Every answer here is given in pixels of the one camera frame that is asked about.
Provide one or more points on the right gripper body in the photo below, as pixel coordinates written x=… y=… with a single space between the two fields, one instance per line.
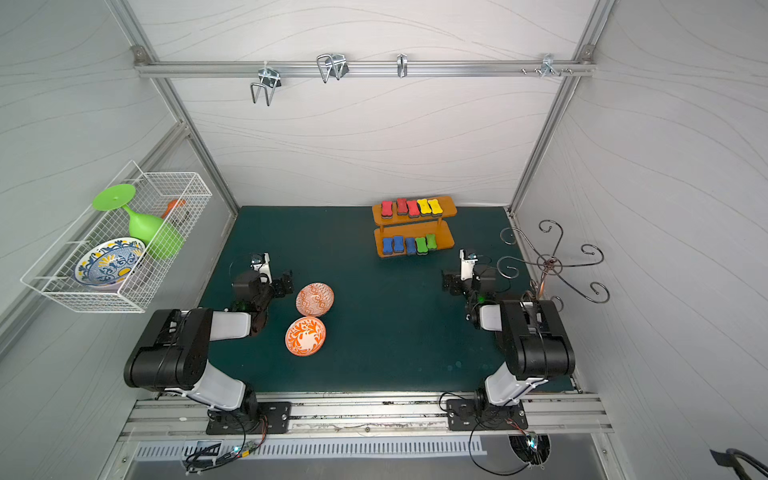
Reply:
x=451 y=282

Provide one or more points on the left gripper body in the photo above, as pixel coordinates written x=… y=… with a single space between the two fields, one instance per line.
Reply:
x=282 y=283

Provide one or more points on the orange wooden two-tier shelf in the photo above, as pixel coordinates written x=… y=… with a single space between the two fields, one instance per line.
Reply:
x=415 y=227

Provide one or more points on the yellow eraser top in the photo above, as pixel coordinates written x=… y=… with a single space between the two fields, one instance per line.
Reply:
x=424 y=207
x=432 y=208

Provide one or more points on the red eraser top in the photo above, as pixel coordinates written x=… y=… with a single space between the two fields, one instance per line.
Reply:
x=413 y=209
x=402 y=207

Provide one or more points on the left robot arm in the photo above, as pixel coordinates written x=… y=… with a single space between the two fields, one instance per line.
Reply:
x=172 y=356

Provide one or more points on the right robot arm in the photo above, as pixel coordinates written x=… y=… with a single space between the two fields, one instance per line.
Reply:
x=530 y=335

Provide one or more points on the orange geometric pattern bowl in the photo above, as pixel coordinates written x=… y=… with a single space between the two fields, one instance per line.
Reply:
x=315 y=299

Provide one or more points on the orange floral pattern bowl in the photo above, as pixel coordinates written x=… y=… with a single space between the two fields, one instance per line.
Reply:
x=305 y=336

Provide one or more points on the metal scroll hook stand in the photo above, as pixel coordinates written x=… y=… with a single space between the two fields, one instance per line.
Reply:
x=550 y=265

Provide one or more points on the blue eraser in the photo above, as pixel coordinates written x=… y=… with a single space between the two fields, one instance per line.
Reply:
x=410 y=244
x=398 y=244
x=388 y=246

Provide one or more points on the pink eraser leftmost top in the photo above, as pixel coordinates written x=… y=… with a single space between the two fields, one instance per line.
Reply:
x=386 y=209

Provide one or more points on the green plastic wine glass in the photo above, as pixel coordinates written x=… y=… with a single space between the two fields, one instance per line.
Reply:
x=163 y=241

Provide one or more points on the orange utensil in basket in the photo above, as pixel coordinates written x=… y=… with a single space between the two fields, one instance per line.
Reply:
x=177 y=203

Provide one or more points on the blue yellow ceramic bowl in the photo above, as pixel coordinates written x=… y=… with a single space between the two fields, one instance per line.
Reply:
x=108 y=264

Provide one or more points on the white vent strip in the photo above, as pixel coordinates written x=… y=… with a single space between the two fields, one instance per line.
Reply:
x=319 y=448

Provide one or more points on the double prong metal hook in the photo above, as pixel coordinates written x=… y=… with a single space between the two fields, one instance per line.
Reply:
x=267 y=82

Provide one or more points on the looped metal hook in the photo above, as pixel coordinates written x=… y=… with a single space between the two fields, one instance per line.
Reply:
x=332 y=65

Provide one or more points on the small metal hook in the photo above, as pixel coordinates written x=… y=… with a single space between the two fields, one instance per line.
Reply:
x=402 y=65

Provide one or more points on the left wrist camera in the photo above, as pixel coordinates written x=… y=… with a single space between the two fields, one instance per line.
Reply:
x=260 y=263

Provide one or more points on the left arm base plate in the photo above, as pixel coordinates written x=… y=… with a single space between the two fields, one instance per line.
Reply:
x=269 y=417

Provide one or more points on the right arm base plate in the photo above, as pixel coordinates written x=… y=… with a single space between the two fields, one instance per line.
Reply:
x=467 y=415

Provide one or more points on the white wire basket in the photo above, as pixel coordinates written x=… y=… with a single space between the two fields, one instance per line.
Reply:
x=52 y=274

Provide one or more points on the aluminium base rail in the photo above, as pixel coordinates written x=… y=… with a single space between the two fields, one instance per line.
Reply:
x=366 y=414

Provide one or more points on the right metal bracket hook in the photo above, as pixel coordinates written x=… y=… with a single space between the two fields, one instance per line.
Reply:
x=547 y=68

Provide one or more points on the aluminium crossbar rail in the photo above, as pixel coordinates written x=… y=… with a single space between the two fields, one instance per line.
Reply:
x=357 y=69

